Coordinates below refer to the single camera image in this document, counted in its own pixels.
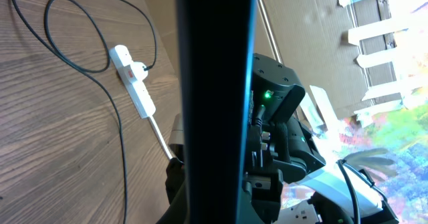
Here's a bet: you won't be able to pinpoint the blue Galaxy S24 smartphone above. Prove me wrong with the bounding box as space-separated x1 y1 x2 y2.
176 0 256 223

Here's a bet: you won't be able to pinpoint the black USB charging cable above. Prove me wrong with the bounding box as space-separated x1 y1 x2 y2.
9 0 158 224

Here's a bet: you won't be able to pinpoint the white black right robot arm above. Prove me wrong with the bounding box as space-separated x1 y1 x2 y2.
238 53 398 223

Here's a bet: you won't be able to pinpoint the white charger plug adapter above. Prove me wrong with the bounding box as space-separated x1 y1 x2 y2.
128 62 148 83

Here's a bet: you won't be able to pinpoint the white power extension strip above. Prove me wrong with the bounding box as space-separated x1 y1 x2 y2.
109 45 156 118

